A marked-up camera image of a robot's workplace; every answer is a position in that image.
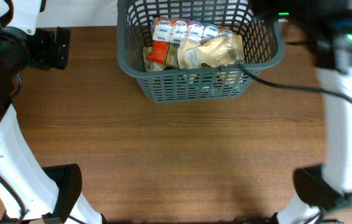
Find orange spaghetti packet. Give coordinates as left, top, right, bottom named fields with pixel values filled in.
left=145, top=40, right=180, bottom=68

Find beige paper pouch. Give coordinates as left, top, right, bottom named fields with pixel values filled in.
left=143, top=47, right=166, bottom=72

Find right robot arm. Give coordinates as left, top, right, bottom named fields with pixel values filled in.
left=252, top=0, right=352, bottom=223

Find tissue multipack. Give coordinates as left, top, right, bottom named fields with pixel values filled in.
left=151, top=17, right=234, bottom=44

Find beige bag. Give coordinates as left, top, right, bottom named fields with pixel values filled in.
left=177, top=34, right=244, bottom=69

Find grey plastic basket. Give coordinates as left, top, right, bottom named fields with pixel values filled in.
left=117, top=0, right=285, bottom=103

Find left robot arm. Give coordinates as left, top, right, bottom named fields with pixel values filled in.
left=0, top=0, right=105, bottom=223

